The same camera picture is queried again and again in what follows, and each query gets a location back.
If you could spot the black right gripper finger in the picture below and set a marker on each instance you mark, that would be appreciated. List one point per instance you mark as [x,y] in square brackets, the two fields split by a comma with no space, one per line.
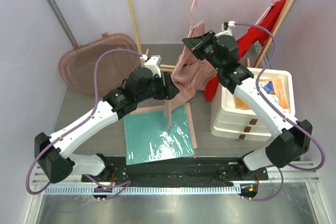
[198,41]
[196,52]

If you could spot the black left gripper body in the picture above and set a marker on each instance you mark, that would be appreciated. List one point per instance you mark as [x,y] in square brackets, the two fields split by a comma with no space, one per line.
[156,89]

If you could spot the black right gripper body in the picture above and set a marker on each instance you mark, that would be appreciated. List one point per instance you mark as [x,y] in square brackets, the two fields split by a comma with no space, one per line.
[206,50]

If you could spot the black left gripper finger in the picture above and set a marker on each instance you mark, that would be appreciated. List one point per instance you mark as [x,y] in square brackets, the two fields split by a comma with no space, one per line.
[170,91]
[166,78]

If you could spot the pink wire hanger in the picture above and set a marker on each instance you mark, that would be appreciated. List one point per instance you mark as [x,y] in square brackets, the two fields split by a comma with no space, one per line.
[193,5]
[272,3]

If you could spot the pink t shirt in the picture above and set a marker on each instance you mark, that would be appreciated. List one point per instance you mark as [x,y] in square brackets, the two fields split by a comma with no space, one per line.
[189,76]

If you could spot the red t shirt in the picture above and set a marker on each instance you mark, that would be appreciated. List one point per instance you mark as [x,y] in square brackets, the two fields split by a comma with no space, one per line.
[246,41]

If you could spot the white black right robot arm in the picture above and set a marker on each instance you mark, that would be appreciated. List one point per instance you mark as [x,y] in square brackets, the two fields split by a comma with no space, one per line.
[289,136]

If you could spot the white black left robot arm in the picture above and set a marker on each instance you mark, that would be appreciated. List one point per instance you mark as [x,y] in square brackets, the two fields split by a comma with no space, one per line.
[55,152]

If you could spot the pink board under mat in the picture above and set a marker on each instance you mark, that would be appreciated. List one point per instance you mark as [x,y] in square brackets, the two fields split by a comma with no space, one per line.
[161,108]

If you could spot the green cutting mat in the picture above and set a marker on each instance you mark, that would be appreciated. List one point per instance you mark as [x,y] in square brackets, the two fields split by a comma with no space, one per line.
[148,139]

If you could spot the white drawer storage box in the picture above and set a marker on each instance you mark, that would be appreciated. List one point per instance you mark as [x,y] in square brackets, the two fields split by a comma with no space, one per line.
[229,122]

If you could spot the pink plastic basket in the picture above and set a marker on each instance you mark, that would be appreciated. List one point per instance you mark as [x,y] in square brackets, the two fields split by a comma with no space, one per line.
[77,67]

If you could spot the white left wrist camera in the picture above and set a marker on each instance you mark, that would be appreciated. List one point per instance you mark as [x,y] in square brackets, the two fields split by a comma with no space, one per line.
[153,63]

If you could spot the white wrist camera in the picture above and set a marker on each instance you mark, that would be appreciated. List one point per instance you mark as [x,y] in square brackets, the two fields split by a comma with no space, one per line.
[153,63]
[227,27]

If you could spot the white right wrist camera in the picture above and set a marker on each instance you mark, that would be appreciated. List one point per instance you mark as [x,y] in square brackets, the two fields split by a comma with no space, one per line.
[227,27]

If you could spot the wooden clothes rack frame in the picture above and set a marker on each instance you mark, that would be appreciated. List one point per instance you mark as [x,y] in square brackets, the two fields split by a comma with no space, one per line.
[261,55]

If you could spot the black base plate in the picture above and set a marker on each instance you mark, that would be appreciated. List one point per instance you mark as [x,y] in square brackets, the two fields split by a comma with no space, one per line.
[179,172]

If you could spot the white slotted cable duct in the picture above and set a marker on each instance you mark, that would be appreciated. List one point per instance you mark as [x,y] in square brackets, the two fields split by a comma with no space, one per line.
[94,190]

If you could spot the metal corner post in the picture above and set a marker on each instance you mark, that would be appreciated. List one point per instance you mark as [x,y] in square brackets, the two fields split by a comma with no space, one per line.
[62,22]

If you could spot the aluminium rail frame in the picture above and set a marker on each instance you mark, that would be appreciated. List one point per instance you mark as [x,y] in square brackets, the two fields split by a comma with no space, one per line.
[257,191]

